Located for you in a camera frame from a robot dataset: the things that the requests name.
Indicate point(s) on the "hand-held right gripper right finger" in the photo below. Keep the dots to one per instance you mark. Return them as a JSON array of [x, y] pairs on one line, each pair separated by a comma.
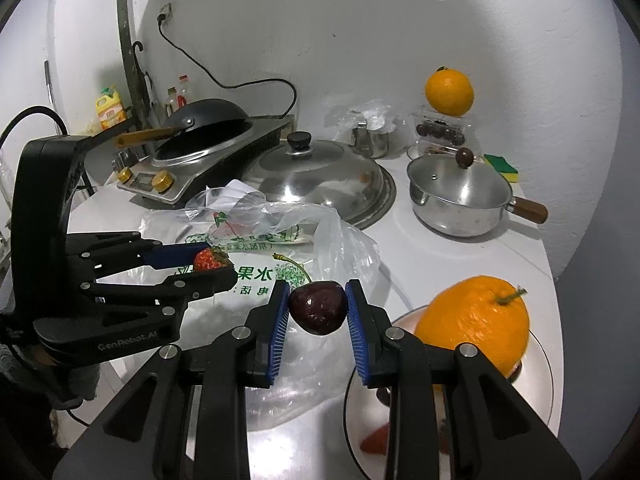
[[355, 330]]

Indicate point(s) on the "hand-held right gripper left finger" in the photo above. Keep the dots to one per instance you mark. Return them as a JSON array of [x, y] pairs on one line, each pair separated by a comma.
[[280, 330]]

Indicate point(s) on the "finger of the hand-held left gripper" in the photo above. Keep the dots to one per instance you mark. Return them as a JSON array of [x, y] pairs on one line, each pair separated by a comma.
[[170, 255], [210, 282]]

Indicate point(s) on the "red strawberry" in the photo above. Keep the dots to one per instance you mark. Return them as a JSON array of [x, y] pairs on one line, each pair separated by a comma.
[[375, 442], [207, 259]]

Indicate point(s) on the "clear printed plastic bag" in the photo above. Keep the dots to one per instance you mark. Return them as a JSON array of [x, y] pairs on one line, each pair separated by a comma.
[[340, 250]]

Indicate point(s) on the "large orange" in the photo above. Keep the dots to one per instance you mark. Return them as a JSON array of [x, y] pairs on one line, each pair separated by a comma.
[[475, 325]]

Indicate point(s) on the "white plate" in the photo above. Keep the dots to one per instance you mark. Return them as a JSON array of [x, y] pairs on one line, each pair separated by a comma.
[[535, 385]]

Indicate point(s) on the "crumpled white plastic bag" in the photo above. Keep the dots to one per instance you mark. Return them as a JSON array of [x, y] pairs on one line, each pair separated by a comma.
[[225, 200]]

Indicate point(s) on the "steel induction cooker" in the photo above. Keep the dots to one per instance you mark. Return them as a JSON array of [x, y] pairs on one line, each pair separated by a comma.
[[200, 175]]

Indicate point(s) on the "black metal rack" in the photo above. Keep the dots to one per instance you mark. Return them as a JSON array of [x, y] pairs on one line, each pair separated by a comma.
[[85, 180]]

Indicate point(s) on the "small steel pot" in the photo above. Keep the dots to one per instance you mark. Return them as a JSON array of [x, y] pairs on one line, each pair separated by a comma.
[[450, 220]]

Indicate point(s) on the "dark oil bottle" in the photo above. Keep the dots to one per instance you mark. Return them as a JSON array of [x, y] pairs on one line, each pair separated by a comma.
[[171, 102]]

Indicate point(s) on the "large steel lid black knob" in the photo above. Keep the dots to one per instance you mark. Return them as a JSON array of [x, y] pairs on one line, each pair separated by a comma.
[[325, 180]]

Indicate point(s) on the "yellow detergent bottle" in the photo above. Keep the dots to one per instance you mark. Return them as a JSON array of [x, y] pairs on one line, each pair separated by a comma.
[[110, 107]]

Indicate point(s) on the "red sauce bottle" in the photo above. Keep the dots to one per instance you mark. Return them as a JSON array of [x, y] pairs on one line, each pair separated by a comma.
[[184, 92]]

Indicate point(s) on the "black umbrella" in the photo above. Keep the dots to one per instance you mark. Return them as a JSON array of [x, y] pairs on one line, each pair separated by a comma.
[[145, 90]]

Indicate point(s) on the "small pot lid wooden knob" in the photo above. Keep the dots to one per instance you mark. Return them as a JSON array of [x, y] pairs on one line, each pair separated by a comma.
[[460, 180]]

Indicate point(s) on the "small white dish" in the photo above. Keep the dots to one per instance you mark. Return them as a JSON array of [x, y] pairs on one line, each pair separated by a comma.
[[417, 152]]

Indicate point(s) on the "steel cup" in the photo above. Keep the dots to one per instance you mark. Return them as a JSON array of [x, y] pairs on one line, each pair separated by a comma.
[[381, 142], [361, 139]]

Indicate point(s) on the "grey vertical pipe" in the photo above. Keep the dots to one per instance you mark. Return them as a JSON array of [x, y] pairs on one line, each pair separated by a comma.
[[127, 60]]

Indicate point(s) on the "green yellow sponge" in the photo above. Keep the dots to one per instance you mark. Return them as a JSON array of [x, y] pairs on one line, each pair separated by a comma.
[[502, 165]]

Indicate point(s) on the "small orange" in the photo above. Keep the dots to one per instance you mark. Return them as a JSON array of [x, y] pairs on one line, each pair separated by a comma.
[[448, 92]]

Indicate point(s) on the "wall socket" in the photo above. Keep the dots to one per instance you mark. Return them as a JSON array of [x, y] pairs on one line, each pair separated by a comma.
[[165, 10]]

